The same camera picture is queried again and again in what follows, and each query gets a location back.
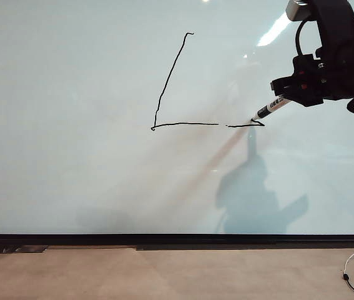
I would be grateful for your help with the white whiteboard with black frame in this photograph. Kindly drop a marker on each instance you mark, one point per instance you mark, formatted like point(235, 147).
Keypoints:
point(70, 140)

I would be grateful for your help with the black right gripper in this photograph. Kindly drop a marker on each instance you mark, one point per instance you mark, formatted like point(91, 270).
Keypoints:
point(349, 68)

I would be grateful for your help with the white black whiteboard marker pen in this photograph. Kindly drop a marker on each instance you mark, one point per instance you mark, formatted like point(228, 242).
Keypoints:
point(272, 106)

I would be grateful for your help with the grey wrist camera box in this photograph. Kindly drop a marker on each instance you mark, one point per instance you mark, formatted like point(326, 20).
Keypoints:
point(299, 11)

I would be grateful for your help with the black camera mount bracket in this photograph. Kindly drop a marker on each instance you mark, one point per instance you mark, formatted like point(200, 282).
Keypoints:
point(336, 22)

